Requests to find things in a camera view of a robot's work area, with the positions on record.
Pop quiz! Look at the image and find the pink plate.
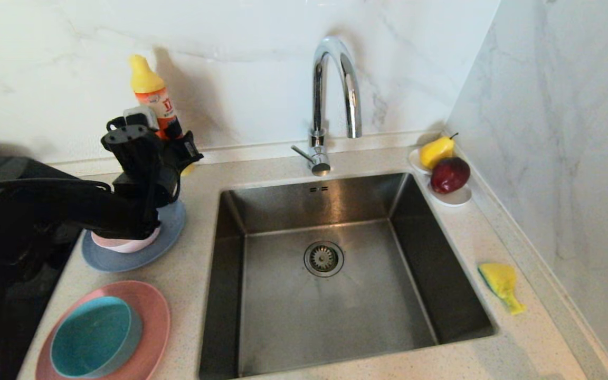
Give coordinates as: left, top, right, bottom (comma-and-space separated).
35, 280, 171, 380

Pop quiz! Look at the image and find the yellow green sponge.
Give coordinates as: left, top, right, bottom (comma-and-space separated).
478, 262, 526, 316

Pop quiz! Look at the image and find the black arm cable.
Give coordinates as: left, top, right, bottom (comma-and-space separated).
0, 178, 112, 195

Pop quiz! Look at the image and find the red apple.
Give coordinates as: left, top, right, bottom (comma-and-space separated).
430, 157, 471, 194

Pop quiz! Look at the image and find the yellow pear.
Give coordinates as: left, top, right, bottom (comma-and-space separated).
420, 133, 459, 169

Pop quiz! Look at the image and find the metal sink drain strainer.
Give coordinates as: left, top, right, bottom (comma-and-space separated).
304, 241, 345, 278

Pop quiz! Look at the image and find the stainless steel sink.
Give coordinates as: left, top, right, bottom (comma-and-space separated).
199, 172, 497, 379

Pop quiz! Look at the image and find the blue grey plate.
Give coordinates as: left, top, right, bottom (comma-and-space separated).
81, 199, 187, 273

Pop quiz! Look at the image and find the white fruit dish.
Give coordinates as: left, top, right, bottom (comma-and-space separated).
408, 148, 473, 207

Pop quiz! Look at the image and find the pink bowl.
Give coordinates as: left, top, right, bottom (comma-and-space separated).
91, 227, 161, 254

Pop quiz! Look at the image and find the chrome gooseneck faucet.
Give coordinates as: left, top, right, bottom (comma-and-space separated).
291, 36, 363, 177

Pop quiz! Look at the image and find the teal bowl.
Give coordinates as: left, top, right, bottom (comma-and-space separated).
50, 296, 143, 378

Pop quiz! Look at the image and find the orange dish soap bottle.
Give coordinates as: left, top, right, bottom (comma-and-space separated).
128, 54, 197, 177

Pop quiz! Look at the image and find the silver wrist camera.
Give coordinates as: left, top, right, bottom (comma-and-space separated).
123, 106, 160, 130

